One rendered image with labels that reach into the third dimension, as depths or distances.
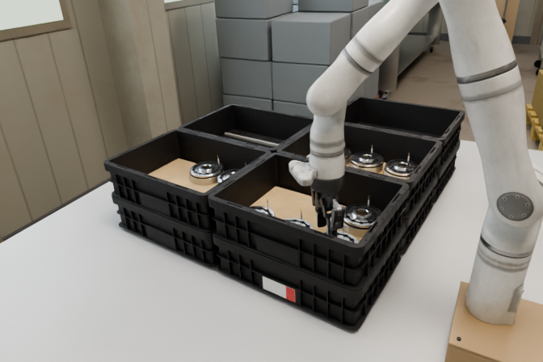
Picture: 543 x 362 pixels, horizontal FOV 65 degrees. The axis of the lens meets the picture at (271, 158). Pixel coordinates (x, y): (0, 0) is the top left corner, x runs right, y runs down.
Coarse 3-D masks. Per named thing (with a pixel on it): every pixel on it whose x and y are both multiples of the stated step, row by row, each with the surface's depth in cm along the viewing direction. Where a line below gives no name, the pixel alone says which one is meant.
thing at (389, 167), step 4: (392, 160) 131; (396, 160) 131; (400, 160) 131; (404, 160) 131; (408, 160) 131; (388, 164) 129; (392, 164) 129; (412, 164) 128; (416, 164) 128; (388, 168) 126; (392, 168) 126; (396, 168) 126; (412, 168) 126; (392, 172) 124; (396, 172) 124; (400, 172) 125; (404, 172) 124; (408, 172) 124; (412, 172) 123
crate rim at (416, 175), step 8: (360, 128) 138; (368, 128) 137; (304, 136) 135; (400, 136) 131; (408, 136) 130; (288, 144) 129; (440, 144) 124; (280, 152) 124; (432, 152) 119; (424, 160) 115; (432, 160) 119; (352, 168) 113; (416, 168) 111; (424, 168) 112; (384, 176) 108; (392, 176) 108; (416, 176) 107; (408, 184) 105
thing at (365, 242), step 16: (304, 160) 119; (240, 176) 111; (368, 176) 108; (400, 192) 100; (224, 208) 100; (240, 208) 97; (272, 224) 93; (288, 224) 91; (384, 224) 91; (320, 240) 87; (336, 240) 85; (368, 240) 84; (352, 256) 84
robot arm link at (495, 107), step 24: (480, 96) 69; (504, 96) 68; (480, 120) 71; (504, 120) 69; (480, 144) 73; (504, 144) 70; (504, 168) 71; (528, 168) 70; (504, 192) 73; (528, 192) 71; (504, 216) 74; (528, 216) 72
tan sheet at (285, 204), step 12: (276, 192) 123; (288, 192) 123; (252, 204) 117; (264, 204) 117; (276, 204) 117; (288, 204) 117; (300, 204) 116; (312, 204) 116; (276, 216) 112; (288, 216) 112; (300, 216) 111; (312, 216) 111; (324, 228) 106
